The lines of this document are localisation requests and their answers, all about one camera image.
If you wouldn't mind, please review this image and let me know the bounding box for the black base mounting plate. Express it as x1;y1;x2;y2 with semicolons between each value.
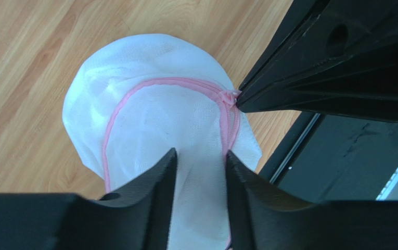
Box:
260;112;398;202

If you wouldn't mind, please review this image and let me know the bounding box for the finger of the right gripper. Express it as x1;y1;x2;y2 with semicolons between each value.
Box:
237;0;398;122

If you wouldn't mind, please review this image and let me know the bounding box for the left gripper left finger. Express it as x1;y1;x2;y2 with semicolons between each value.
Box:
0;148;177;249

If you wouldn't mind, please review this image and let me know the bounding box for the white mesh laundry bag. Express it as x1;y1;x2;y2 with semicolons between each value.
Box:
62;34;262;249

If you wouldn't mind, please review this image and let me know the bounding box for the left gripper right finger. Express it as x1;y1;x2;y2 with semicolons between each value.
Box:
225;152;398;249

